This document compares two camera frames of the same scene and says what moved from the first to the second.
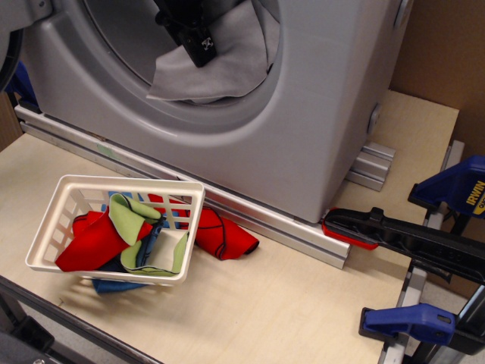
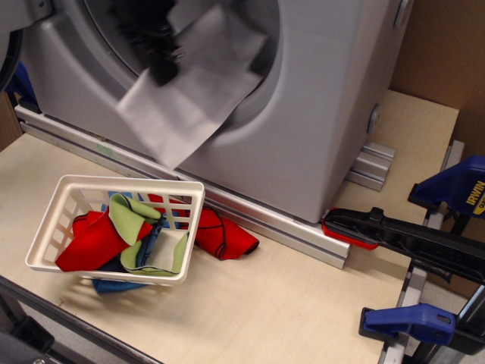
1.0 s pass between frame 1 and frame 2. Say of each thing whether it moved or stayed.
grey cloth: moved
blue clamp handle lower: stayed
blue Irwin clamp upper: stayed
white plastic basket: stayed
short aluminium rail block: stayed
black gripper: moved
